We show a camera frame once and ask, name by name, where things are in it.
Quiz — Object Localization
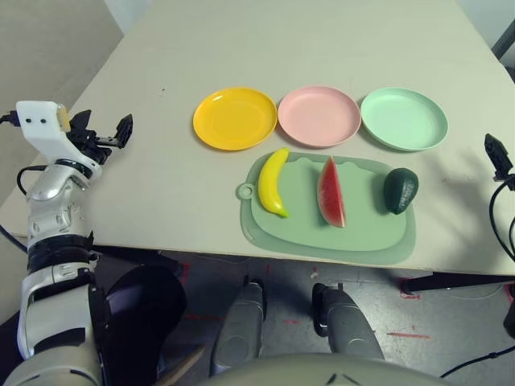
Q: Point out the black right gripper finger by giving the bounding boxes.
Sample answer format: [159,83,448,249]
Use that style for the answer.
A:
[484,133,514,182]

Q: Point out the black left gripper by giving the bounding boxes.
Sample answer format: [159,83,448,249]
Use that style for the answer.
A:
[66,109,134,166]

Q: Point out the dark green toy avocado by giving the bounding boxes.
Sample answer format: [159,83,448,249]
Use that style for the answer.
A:
[382,167,419,216]

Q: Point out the red toy watermelon slice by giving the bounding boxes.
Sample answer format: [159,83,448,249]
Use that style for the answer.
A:
[316,155,348,228]

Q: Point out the yellow toy banana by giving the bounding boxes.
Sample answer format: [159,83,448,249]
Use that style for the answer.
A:
[257,147,291,220]

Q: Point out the mint green plastic plate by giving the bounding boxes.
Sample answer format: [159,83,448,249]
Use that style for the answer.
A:
[360,87,449,153]

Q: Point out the black framed side table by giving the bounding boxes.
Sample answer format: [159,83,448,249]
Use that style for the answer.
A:
[492,22,515,61]

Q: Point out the yellow plastic plate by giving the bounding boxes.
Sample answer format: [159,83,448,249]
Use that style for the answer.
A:
[192,86,278,152]

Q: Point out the green silicone cutting mat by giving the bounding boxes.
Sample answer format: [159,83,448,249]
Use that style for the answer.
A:
[235,151,418,265]

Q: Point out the black padded stool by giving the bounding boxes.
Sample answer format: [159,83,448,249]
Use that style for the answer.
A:
[105,263,187,386]

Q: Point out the pink plastic plate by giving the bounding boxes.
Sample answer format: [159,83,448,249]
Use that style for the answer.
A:
[277,84,361,149]

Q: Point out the grey right robot leg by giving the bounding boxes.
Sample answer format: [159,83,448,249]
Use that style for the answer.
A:
[311,282,385,361]

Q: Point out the grey robot leg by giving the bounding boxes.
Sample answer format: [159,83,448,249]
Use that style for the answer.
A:
[311,282,385,361]
[208,277,267,379]

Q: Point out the grey left robot leg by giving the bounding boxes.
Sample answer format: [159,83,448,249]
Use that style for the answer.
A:
[208,277,267,379]

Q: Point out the wooden stick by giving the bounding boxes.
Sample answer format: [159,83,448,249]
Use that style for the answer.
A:
[163,344,206,386]

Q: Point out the grey robot torso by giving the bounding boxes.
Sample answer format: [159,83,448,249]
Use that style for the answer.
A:
[200,352,447,386]

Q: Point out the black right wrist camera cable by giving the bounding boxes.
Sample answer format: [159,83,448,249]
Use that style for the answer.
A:
[488,180,515,258]

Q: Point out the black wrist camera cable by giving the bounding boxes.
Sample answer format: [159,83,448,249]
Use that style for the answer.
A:
[488,180,515,258]
[0,112,45,250]

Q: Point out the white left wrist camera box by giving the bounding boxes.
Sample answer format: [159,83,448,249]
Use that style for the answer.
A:
[15,100,101,178]

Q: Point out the black left wrist camera cable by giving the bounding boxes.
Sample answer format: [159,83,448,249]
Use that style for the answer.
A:
[0,112,45,250]

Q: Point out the long black power cable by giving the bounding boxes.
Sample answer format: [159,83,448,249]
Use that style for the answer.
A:
[440,349,515,379]

